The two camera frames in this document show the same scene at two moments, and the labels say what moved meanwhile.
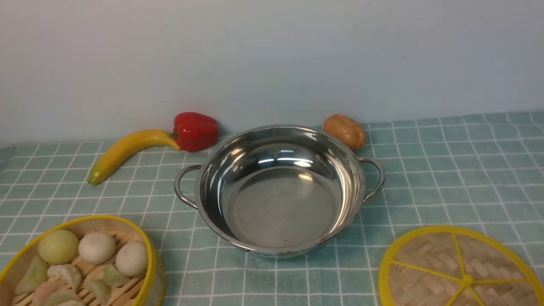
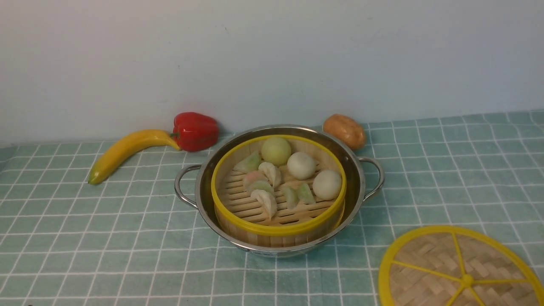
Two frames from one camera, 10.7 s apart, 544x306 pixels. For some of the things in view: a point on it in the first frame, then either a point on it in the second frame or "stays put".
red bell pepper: [194, 131] stays put
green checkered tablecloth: [483, 171] stays put
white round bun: [131, 258] -> [327, 184]
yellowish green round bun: [58, 247] -> [276, 150]
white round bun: [96, 247] -> [301, 166]
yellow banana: [117, 152] stays put
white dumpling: [67, 273] -> [272, 172]
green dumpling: [36, 274] -> [250, 163]
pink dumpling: [43, 290] -> [253, 176]
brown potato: [346, 130] stays put
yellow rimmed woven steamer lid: [443, 265] stays put
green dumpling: [113, 278] -> [305, 194]
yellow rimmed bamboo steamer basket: [92, 260] -> [278, 191]
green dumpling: [101, 289] -> [292, 197]
